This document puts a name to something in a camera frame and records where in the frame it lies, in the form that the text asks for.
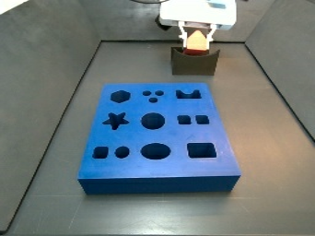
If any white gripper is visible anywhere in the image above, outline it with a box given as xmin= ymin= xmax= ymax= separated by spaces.
xmin=160 ymin=0 xmax=236 ymax=51

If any red three prong object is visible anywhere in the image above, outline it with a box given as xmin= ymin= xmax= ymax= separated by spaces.
xmin=183 ymin=30 xmax=208 ymax=55

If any black curved fixture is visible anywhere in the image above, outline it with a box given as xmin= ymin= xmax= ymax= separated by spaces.
xmin=171 ymin=47 xmax=220 ymax=76

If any blue foam shape block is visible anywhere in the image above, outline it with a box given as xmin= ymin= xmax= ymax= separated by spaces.
xmin=77 ymin=83 xmax=241 ymax=195

